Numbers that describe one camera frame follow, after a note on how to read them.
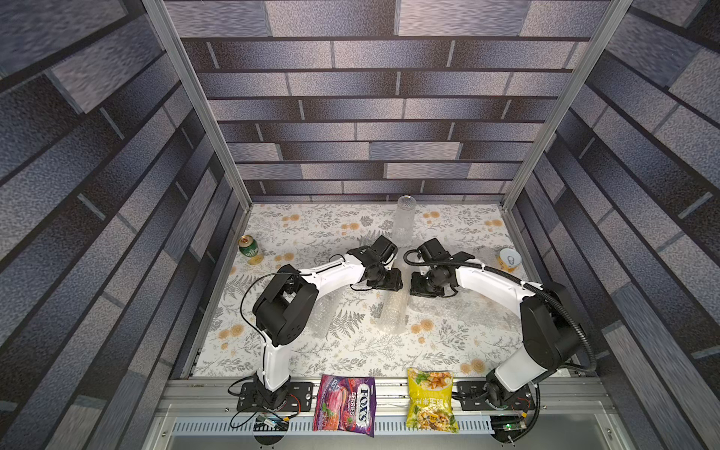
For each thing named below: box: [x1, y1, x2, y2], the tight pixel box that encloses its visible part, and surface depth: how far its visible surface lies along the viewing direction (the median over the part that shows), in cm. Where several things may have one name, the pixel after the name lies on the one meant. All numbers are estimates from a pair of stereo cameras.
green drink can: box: [238, 234, 260, 258], surface depth 97 cm
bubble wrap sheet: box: [406, 286, 522, 321], surface depth 92 cm
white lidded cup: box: [497, 247, 523, 273], surface depth 98 cm
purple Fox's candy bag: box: [313, 374, 377, 438], surface depth 72 cm
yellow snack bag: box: [405, 367, 460, 434], surface depth 71 cm
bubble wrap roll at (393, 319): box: [378, 271, 412, 334], surface depth 86 cm
